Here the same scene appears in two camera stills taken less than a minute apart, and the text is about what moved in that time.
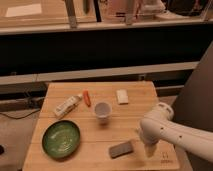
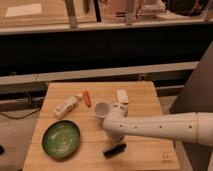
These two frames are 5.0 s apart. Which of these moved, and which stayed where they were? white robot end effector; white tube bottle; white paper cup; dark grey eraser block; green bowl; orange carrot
Moved: white robot end effector; dark grey eraser block
Stayed: white tube bottle; orange carrot; green bowl; white paper cup
